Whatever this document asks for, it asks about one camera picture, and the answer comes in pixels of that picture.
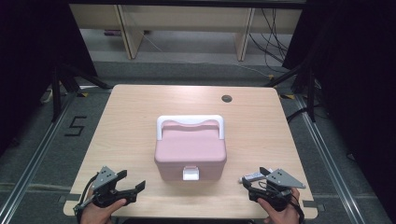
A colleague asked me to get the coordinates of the bundle of black cables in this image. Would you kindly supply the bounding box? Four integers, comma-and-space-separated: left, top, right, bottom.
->
247, 7, 291, 75

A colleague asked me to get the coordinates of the black curtain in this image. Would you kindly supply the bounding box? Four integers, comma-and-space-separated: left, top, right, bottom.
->
281, 0, 396, 216
0, 0, 98, 157

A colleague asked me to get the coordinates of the person's left hand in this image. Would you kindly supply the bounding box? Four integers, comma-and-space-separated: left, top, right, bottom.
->
79, 189, 128, 224

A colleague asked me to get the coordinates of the aluminium floor rail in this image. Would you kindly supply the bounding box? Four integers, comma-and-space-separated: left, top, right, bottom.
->
294, 94, 366, 224
0, 92, 78, 224

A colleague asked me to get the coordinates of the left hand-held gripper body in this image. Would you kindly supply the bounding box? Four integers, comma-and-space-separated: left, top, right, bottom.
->
92, 165, 138, 209

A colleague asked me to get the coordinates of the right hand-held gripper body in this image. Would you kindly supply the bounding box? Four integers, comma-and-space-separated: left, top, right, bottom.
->
248, 168, 307, 213

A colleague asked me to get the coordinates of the pink plastic storage box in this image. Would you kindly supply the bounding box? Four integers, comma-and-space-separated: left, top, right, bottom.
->
153, 155, 228, 183

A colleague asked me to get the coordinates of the small white tube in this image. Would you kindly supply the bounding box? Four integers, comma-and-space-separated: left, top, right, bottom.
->
238, 173, 268, 184

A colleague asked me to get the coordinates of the person's right hand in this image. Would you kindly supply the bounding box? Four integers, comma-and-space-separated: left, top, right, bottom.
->
257, 188, 304, 224

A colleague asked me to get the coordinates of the white floor cable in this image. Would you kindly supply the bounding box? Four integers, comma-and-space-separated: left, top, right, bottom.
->
233, 63, 273, 78

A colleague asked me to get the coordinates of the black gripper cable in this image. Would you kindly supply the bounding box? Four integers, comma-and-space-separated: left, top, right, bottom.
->
289, 200, 306, 224
73, 173, 99, 218

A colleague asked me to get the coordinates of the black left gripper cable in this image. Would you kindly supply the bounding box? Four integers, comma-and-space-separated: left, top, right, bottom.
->
73, 173, 99, 218

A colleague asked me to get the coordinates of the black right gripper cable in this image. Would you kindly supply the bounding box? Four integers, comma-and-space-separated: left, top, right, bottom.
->
289, 200, 306, 224

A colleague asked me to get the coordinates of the black metal stand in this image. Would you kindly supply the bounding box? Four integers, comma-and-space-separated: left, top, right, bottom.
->
263, 61, 318, 123
50, 61, 114, 123

